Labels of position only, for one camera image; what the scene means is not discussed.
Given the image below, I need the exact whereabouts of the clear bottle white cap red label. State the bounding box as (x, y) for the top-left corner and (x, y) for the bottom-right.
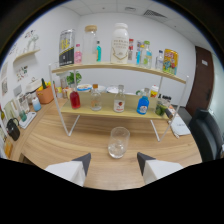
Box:
(113, 84), (126, 114)

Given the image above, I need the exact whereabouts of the black yellow soda water can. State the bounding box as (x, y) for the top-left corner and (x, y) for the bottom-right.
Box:
(58, 28), (76, 67)

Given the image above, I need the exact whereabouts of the clear stemless drinking glass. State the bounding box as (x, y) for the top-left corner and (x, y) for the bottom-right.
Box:
(107, 126), (131, 160)

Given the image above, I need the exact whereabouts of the black office chair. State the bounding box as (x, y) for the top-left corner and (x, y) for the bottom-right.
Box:
(188, 108), (224, 163)

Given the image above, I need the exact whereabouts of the blue liquid bottle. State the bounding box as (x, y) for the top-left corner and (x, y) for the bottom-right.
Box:
(136, 87), (150, 116)

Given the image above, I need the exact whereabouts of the white tray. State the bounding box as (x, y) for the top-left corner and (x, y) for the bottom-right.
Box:
(18, 111), (37, 130)

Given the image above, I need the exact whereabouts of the red liquid bottle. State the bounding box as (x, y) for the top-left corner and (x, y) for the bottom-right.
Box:
(69, 88), (81, 110)

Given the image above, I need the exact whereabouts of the black kettle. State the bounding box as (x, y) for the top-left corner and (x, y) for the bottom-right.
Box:
(5, 117), (21, 142)

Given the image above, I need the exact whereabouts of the two-tier wooden shelf rack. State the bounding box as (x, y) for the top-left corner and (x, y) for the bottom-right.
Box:
(48, 60), (190, 143)

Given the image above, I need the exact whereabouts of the clear bottle orange cap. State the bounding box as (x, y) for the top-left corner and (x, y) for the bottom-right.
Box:
(90, 83), (103, 112)

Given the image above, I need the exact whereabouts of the green potted plant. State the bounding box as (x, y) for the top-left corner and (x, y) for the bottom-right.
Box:
(66, 71), (83, 86)

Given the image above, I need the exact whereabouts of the dark brown door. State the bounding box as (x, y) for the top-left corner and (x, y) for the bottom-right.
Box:
(185, 45), (215, 117)

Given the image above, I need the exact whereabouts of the yellow printed drink can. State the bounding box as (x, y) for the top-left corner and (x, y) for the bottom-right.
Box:
(162, 48), (179, 76)

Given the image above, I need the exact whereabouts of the clear bottle green cap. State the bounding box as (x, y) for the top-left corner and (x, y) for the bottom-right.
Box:
(141, 40), (153, 69)

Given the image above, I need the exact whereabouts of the small pink bottle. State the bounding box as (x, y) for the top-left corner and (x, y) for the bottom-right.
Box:
(73, 43), (83, 65)

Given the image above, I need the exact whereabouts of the slim blue-labelled bottle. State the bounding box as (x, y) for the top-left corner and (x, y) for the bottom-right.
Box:
(135, 40), (143, 66)

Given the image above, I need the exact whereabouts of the small teal bottle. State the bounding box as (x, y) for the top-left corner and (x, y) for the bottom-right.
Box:
(96, 40), (102, 63)

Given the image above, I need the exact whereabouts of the small red-labelled bottle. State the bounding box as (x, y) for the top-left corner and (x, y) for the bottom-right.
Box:
(127, 38), (135, 62)

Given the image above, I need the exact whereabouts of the tall glass jar cork lid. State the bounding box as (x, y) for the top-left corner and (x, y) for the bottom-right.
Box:
(82, 24), (99, 65)

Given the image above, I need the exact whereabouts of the large white plastic bottle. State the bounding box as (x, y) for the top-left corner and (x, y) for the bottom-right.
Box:
(110, 22), (130, 64)

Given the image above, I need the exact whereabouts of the wooden wall shelf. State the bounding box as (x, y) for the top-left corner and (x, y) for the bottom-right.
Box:
(13, 48), (41, 63)

